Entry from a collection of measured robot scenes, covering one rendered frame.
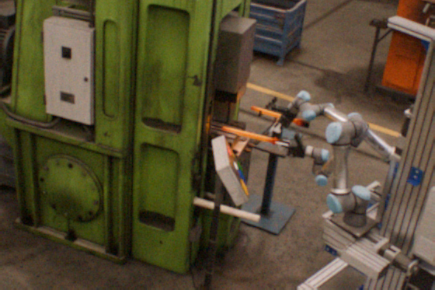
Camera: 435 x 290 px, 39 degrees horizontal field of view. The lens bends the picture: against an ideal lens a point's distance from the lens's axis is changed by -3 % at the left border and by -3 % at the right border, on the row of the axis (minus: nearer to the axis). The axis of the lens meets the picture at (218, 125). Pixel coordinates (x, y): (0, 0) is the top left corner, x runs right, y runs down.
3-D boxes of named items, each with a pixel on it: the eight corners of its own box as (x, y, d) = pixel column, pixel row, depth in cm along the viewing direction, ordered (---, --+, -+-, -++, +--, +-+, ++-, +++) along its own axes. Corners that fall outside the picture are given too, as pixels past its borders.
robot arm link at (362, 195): (370, 211, 372) (376, 193, 365) (353, 214, 367) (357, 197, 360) (360, 200, 381) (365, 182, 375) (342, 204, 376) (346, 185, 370)
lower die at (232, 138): (240, 138, 436) (241, 127, 432) (231, 151, 419) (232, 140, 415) (184, 124, 447) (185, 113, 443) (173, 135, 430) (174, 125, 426)
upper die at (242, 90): (245, 92, 419) (247, 78, 415) (236, 103, 402) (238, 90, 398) (187, 78, 430) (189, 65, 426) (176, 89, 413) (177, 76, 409)
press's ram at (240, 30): (253, 71, 426) (260, 16, 407) (235, 93, 394) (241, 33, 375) (196, 58, 437) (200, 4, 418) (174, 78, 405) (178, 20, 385)
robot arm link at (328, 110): (373, 122, 359) (328, 98, 402) (357, 124, 355) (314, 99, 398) (370, 141, 363) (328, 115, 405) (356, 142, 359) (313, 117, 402)
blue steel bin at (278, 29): (302, 47, 857) (309, -3, 822) (282, 65, 792) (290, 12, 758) (223, 27, 896) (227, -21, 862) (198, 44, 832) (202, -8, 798)
